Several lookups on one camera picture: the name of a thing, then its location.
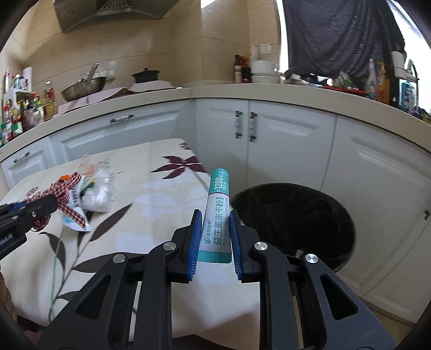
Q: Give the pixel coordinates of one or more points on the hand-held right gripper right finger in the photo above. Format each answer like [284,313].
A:
[235,249]

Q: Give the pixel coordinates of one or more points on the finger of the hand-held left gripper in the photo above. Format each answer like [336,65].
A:
[37,207]

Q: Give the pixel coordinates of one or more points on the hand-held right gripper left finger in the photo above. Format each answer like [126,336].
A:
[193,245]

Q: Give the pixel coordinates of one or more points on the red checkered ribbon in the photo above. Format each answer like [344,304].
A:
[65,198]

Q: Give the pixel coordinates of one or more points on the white and teal tube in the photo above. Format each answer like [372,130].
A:
[217,215]

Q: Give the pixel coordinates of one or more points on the white and blue snack packet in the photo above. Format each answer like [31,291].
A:
[76,217]

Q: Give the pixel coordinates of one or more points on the black trash bin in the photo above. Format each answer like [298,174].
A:
[296,218]

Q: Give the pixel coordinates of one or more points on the small white cabinet door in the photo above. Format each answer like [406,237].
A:
[30,168]

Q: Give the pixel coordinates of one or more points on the clear plastic bag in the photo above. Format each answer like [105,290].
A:
[97,198]

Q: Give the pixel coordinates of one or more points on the floral tablecloth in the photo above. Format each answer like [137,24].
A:
[141,188]

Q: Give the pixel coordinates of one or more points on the group of condiment bottles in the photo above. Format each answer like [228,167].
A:
[16,114]

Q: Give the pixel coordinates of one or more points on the yellow cooking oil bottle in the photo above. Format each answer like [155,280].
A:
[49,104]

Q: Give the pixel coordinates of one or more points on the narrow white cabinet door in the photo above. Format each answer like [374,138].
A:
[219,141]

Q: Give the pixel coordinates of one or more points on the wide white cabinet door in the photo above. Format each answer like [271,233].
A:
[151,124]

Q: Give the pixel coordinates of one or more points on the steel wok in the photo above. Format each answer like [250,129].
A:
[84,87]

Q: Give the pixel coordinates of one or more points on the pink stove cover cloth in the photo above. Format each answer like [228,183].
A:
[111,94]

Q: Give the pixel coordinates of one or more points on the beige kitchen countertop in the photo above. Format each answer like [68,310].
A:
[235,91]

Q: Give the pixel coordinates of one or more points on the large white cabinet door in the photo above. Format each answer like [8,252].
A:
[384,188]

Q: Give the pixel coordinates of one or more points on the black lidded pot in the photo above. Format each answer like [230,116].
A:
[144,76]

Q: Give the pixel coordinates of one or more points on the red capped sauce bottle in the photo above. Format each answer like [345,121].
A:
[246,72]

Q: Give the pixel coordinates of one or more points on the dark sauce bottle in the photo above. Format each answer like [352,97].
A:
[238,70]

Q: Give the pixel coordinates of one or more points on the white container stack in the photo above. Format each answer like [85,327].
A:
[264,69]

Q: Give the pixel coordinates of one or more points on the red tray with clutter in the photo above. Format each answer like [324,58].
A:
[346,85]

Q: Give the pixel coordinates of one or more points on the steel range hood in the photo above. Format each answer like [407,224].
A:
[111,13]

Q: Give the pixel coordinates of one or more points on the white spray bottle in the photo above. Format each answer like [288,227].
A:
[371,84]

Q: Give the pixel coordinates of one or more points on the orange detergent bottle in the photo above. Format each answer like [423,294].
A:
[383,84]

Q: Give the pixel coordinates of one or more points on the blue and white bottle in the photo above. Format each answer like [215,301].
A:
[408,96]

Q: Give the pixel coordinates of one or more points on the dark grey curtain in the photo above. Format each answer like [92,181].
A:
[336,33]

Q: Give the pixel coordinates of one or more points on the white tap water filter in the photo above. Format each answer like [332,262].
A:
[402,65]

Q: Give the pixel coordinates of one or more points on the white wall socket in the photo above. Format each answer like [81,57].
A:
[108,70]

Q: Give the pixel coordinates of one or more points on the white wall switch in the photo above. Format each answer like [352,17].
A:
[265,48]

